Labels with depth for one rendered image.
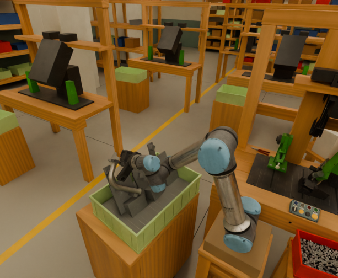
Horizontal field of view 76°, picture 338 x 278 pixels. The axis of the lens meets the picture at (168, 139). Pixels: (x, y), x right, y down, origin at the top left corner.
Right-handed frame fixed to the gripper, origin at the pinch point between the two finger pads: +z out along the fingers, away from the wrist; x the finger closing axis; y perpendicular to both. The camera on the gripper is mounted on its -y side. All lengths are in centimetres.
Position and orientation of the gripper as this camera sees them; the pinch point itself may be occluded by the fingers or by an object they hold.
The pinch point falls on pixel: (114, 163)
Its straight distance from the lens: 130.8
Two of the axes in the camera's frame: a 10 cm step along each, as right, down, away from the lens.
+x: -6.8, -3.8, -6.3
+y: 2.6, -9.2, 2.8
